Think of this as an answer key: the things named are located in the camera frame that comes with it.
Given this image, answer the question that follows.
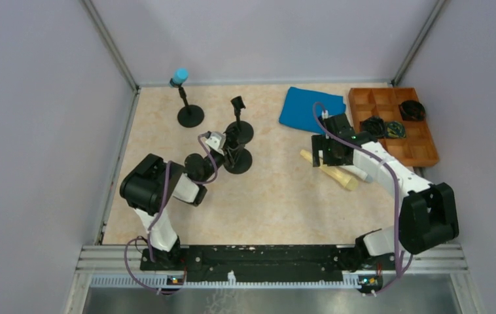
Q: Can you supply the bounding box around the white toy microphone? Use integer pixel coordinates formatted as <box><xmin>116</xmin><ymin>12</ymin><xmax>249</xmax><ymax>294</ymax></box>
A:
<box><xmin>318</xmin><ymin>150</ymin><xmax>373</xmax><ymax>183</ymax></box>

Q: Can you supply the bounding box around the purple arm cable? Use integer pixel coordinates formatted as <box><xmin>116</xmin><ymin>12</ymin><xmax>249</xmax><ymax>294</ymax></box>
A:
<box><xmin>311</xmin><ymin>101</ymin><xmax>414</xmax><ymax>296</ymax></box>
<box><xmin>124</xmin><ymin>131</ymin><xmax>221</xmax><ymax>296</ymax></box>

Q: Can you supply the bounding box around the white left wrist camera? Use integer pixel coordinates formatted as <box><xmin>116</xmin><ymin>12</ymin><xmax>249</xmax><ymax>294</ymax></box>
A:
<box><xmin>205</xmin><ymin>131</ymin><xmax>226</xmax><ymax>154</ymax></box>

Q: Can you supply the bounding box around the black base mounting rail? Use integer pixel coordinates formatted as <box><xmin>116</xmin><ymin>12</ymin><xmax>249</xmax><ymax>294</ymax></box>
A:
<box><xmin>139</xmin><ymin>245</ymin><xmax>395</xmax><ymax>283</ymax></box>

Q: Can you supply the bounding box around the blue folded cloth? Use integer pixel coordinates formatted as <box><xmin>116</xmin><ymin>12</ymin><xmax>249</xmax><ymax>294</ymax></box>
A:
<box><xmin>278</xmin><ymin>86</ymin><xmax>346</xmax><ymax>134</ymax></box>

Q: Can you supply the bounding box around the yellow black coiled cable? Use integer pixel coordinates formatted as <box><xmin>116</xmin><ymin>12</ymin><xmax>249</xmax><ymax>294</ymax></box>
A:
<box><xmin>385</xmin><ymin>120</ymin><xmax>407</xmax><ymax>139</ymax></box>

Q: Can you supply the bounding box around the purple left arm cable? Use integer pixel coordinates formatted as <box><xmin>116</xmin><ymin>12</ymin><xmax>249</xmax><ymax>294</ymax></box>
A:
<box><xmin>124</xmin><ymin>131</ymin><xmax>221</xmax><ymax>296</ymax></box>

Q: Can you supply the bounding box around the black mic stand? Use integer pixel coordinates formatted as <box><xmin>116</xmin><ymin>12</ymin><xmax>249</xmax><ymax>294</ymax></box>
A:
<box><xmin>225</xmin><ymin>96</ymin><xmax>254</xmax><ymax>145</ymax></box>
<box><xmin>222</xmin><ymin>127</ymin><xmax>253</xmax><ymax>175</ymax></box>
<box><xmin>175</xmin><ymin>84</ymin><xmax>205</xmax><ymax>128</ymax></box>

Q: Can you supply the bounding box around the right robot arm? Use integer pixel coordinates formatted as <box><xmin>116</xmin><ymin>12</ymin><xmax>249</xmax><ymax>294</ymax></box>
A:
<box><xmin>311</xmin><ymin>111</ymin><xmax>459</xmax><ymax>258</ymax></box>

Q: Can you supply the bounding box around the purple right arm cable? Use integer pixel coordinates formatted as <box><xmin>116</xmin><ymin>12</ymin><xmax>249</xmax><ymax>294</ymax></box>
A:
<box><xmin>311</xmin><ymin>101</ymin><xmax>414</xmax><ymax>296</ymax></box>

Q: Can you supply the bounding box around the yellow toy microphone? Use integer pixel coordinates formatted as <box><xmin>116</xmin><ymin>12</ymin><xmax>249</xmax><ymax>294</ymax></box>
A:
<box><xmin>300</xmin><ymin>149</ymin><xmax>359</xmax><ymax>191</ymax></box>

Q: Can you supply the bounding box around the blue toy microphone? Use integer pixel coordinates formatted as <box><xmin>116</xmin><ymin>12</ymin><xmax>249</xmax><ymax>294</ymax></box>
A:
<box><xmin>169</xmin><ymin>68</ymin><xmax>189</xmax><ymax>88</ymax></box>

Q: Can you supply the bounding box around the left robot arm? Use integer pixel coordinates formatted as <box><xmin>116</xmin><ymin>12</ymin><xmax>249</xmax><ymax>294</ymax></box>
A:
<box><xmin>119</xmin><ymin>147</ymin><xmax>244</xmax><ymax>254</ymax></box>

